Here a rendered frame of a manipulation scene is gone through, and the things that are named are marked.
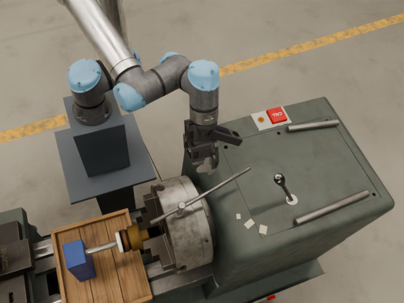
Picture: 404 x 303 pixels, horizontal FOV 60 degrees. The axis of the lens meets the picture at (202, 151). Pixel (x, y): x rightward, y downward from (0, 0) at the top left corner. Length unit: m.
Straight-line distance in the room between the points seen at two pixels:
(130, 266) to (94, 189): 0.44
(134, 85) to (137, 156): 0.91
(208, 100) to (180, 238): 0.45
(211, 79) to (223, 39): 2.63
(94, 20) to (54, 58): 2.36
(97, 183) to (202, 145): 0.85
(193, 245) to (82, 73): 0.69
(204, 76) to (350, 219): 0.68
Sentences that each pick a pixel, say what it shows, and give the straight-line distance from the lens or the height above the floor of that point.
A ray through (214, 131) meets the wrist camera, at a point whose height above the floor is 1.50.
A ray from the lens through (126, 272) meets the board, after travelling 1.42.
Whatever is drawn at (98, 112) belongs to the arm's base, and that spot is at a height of 1.16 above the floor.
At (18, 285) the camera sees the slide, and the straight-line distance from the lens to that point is 1.40.
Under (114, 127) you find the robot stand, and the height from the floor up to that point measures 1.09.
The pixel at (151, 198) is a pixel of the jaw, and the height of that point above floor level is 1.20.
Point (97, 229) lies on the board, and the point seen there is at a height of 0.89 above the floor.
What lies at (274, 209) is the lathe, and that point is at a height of 1.26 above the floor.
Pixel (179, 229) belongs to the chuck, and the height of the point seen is 1.22.
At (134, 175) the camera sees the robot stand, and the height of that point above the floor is 0.75.
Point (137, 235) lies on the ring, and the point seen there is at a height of 1.12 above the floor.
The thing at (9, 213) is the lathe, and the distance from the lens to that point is 1.54.
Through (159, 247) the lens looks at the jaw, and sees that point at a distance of 1.20.
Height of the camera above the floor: 2.27
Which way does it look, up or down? 59 degrees down
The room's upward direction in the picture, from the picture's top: 12 degrees clockwise
